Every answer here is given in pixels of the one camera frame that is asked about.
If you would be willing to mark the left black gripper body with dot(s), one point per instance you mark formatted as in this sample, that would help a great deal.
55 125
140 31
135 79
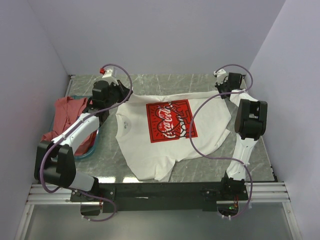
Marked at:
117 92

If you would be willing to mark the white Coca-Cola t-shirt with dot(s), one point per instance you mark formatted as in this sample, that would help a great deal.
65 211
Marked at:
154 132

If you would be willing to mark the teal plastic basket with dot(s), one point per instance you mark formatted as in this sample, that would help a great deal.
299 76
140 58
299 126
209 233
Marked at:
93 147

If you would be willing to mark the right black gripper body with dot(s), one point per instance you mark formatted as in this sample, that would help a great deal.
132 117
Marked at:
222 87

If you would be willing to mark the red t-shirt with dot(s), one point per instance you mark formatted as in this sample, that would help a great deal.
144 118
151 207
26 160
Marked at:
67 117

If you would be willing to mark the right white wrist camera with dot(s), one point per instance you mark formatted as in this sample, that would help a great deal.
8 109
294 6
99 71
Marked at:
220 76

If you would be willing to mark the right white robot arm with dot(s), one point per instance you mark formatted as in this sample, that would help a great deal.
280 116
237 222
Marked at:
250 124

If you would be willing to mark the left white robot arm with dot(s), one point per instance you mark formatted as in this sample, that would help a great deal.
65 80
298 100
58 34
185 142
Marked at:
55 159

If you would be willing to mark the aluminium frame rail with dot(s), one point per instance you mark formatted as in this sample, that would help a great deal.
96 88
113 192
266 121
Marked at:
262 192

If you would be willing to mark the black base beam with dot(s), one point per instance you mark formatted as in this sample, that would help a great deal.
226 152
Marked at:
160 197

